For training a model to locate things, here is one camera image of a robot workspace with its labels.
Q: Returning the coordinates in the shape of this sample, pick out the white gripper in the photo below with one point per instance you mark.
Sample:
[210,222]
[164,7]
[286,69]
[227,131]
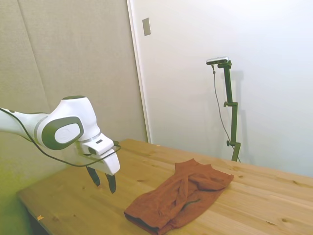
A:
[111,165]

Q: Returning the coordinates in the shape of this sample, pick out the rust orange shorts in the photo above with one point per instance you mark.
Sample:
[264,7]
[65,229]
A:
[171,195]

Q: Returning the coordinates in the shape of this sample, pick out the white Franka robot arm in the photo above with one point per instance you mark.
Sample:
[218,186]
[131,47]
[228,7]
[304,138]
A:
[73,110]

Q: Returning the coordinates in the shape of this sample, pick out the small orange tape scrap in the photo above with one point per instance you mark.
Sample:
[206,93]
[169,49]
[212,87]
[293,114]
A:
[39,217]

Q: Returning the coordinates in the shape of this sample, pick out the white door frame trim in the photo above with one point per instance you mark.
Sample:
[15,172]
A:
[137,61]

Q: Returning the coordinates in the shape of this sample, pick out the dark jointed camera stand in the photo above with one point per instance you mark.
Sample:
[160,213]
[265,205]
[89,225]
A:
[230,93]

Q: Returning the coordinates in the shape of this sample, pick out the grey wall plate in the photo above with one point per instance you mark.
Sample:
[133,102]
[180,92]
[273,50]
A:
[146,27]

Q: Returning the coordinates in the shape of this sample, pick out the grey bar camera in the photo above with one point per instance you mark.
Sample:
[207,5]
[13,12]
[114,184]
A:
[217,60]

